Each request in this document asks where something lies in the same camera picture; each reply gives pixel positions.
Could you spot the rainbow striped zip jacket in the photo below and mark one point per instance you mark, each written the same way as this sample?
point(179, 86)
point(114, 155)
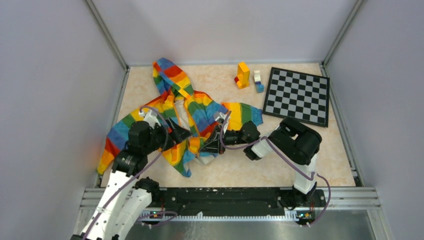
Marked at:
point(193, 110)

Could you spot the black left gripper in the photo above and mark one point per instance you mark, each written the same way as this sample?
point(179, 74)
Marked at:
point(178, 133)

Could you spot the orange yellow block toy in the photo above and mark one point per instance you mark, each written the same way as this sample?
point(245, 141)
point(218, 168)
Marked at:
point(242, 75)

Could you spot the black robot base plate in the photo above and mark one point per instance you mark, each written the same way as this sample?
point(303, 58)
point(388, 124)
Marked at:
point(236, 201)

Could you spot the white blue block toy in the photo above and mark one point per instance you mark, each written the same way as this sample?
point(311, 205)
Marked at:
point(259, 87)

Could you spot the black white checkerboard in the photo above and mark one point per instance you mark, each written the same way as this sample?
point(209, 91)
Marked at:
point(302, 96)

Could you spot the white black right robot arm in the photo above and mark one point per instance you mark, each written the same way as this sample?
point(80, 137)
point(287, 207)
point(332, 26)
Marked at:
point(297, 144)

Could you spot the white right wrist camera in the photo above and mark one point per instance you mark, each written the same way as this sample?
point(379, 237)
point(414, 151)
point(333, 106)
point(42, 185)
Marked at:
point(222, 118)

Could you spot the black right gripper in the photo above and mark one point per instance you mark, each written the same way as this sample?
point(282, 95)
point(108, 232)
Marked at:
point(213, 144)

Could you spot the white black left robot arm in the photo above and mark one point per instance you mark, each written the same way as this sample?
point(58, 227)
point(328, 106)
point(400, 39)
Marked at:
point(126, 196)

